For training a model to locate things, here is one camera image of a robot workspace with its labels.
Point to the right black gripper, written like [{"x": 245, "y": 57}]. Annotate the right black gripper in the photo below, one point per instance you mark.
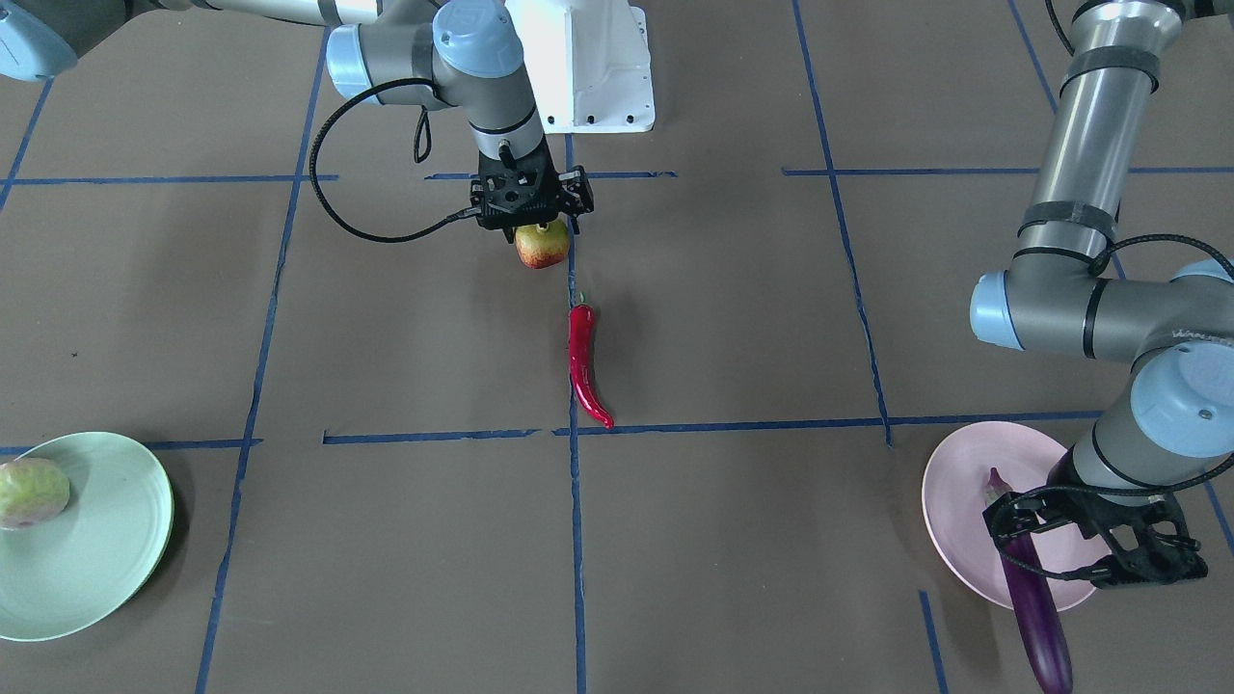
[{"x": 581, "y": 192}]

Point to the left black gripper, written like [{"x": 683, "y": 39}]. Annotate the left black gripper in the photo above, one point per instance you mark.
[{"x": 1060, "y": 472}]

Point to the purple eggplant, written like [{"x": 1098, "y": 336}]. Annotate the purple eggplant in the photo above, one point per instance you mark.
[{"x": 1036, "y": 615}]

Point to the yellow green peach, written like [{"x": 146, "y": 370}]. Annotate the yellow green peach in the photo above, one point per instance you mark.
[{"x": 33, "y": 490}]

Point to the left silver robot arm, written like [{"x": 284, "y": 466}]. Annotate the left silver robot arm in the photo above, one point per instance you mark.
[{"x": 1061, "y": 294}]

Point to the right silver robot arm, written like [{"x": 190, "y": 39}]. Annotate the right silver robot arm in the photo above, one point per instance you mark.
[{"x": 429, "y": 54}]

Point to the red yellow pomegranate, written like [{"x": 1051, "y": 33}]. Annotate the red yellow pomegranate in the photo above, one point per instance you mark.
[{"x": 541, "y": 245}]

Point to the red chili pepper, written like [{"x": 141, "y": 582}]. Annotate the red chili pepper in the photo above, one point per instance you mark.
[{"x": 583, "y": 323}]

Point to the green plate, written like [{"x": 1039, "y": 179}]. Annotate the green plate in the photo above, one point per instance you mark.
[{"x": 75, "y": 569}]

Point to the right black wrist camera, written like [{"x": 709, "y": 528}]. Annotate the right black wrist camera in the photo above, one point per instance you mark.
[{"x": 510, "y": 200}]

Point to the white camera post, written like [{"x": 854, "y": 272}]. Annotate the white camera post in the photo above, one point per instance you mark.
[{"x": 589, "y": 63}]

